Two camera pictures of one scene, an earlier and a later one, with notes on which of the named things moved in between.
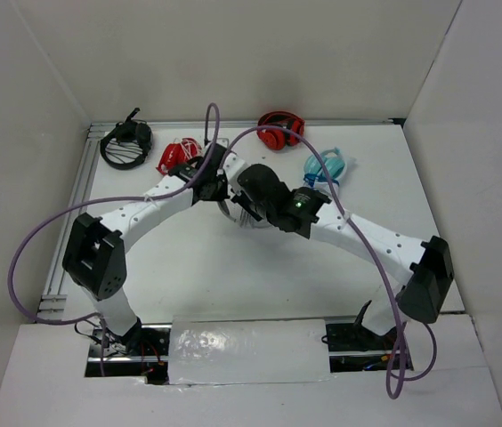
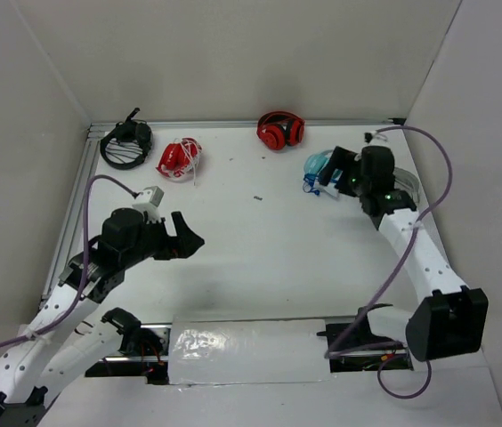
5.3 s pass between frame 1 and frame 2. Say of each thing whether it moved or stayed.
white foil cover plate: stayed
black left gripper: moved
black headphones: stayed
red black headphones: stayed
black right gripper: moved
